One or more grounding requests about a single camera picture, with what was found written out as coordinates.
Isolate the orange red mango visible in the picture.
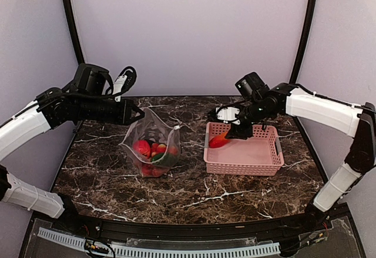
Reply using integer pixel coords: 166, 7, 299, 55
208, 132, 231, 149

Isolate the pink plastic basket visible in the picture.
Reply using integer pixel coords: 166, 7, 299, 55
203, 122, 284, 176

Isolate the red apple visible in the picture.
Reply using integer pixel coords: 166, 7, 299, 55
133, 140, 151, 158

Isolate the clear zip top bag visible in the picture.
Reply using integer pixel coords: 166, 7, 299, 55
120, 108, 181, 177

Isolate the red lychee bunch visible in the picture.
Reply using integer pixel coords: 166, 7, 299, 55
141, 144, 180, 177

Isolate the green cucumber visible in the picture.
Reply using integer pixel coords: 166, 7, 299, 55
151, 152, 179, 167

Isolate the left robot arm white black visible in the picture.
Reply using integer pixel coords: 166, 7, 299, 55
1, 63, 145, 232

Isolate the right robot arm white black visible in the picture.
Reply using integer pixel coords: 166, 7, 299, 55
215, 72, 375, 231

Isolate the right wiring connector board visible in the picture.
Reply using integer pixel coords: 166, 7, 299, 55
305, 229, 328, 246

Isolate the wiring connector board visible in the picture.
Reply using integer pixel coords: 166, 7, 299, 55
84, 240, 109, 254
305, 229, 328, 246

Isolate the left wiring connector board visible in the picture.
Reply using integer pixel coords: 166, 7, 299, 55
84, 240, 109, 254

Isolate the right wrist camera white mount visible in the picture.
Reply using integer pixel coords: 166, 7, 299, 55
207, 107, 240, 125

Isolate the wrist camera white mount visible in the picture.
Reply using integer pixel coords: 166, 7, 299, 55
112, 74, 127, 102
207, 107, 240, 125

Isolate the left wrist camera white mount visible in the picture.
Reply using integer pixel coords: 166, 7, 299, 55
112, 74, 127, 102

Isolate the left black camera cable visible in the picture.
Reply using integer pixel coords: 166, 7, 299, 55
104, 66, 138, 96

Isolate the black front rail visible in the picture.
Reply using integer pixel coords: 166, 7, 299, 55
52, 214, 332, 242

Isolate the white slotted cable duct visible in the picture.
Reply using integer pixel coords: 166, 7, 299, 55
38, 227, 280, 258

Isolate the left black frame post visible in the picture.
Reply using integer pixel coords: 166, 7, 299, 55
62, 0, 85, 64

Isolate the black frame post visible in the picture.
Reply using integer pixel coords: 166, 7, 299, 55
62, 0, 85, 64
289, 0, 316, 83

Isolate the right black frame post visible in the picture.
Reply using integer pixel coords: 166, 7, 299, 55
289, 0, 316, 83

